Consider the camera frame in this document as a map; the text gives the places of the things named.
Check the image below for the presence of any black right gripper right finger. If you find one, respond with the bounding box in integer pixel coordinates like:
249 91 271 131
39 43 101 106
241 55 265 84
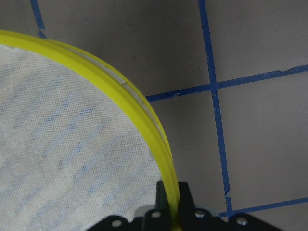
179 182 195 212

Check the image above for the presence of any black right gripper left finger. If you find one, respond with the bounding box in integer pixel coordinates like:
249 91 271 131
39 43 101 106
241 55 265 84
155 181 169 212

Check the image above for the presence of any yellow bamboo steamer top layer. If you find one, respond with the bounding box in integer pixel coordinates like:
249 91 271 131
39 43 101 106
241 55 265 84
0 30 180 231

